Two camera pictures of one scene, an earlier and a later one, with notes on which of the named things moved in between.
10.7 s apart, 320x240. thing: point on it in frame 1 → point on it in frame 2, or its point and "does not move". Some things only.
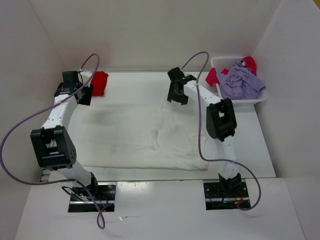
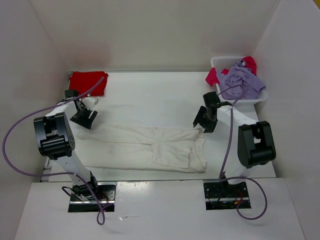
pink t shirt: (212, 78) does not move
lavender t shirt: (239, 83) does not move
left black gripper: (87, 100) → (86, 122)
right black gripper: (183, 99) → (209, 127)
